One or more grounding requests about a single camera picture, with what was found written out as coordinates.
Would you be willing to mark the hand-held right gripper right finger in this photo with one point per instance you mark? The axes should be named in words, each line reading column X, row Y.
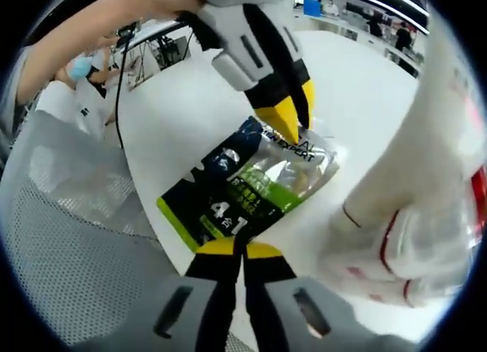
column 266, row 291

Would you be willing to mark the green black skincare sachet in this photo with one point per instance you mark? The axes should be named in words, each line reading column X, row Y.
column 190, row 211

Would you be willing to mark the white mesh office chair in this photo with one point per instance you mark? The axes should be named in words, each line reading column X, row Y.
column 76, row 234

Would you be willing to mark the long white counter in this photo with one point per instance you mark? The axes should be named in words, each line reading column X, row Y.
column 335, row 23

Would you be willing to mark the clear jar with red base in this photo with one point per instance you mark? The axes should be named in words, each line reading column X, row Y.
column 479, row 200

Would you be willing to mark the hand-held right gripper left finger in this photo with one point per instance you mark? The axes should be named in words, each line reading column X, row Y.
column 213, row 291

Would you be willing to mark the tall white skincare tube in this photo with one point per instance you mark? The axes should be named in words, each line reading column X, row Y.
column 418, row 120

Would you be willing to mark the blue storage bin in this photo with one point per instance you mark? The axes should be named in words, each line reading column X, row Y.
column 313, row 8

